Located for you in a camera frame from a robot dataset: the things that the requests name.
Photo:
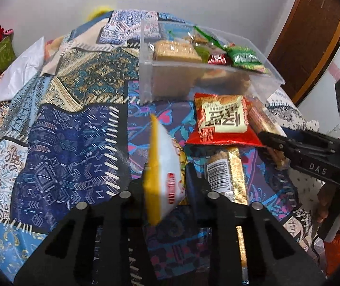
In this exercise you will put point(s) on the brown bar packet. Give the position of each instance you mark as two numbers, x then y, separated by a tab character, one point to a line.
259	119

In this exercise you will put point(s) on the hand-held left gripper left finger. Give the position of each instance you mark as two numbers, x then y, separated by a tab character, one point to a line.
135	196

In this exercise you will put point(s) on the small red snack packet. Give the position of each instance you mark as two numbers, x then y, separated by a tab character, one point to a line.
217	59

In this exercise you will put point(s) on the white pillow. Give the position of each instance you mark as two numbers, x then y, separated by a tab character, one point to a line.
18	74

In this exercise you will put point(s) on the clear plastic container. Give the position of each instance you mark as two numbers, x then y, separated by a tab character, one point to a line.
149	77

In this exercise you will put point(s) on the clear cracker packet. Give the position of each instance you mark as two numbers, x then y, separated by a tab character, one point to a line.
201	37

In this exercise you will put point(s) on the green snack packet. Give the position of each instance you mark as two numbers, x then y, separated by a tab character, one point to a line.
245	58

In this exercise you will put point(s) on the brown wooden door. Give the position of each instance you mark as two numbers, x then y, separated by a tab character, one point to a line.
310	35

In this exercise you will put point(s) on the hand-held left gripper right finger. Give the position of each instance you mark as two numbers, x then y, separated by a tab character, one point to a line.
196	190

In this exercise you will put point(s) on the patchwork blanket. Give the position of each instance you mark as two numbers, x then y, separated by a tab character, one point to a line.
68	143

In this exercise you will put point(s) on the orange stuffed toy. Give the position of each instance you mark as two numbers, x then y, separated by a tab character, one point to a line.
50	47

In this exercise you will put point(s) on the clear brown pastry packet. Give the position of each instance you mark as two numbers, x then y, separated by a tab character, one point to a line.
223	77

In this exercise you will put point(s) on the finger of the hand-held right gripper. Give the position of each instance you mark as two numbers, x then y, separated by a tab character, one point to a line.
280	146
310	139

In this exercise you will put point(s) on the tan cracker block packet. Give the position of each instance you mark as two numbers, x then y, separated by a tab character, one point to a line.
175	50

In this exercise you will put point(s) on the yellow white snack packet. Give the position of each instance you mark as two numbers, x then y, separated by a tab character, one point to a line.
164	178

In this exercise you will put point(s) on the gold bar packet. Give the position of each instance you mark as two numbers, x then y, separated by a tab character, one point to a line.
235	169

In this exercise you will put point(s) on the person's right hand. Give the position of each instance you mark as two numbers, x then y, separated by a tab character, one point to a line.
323	202

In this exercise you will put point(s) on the red packet with beige label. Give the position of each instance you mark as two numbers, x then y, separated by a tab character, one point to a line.
223	113

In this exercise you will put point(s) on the green jelly cup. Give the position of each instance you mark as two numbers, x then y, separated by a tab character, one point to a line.
202	52

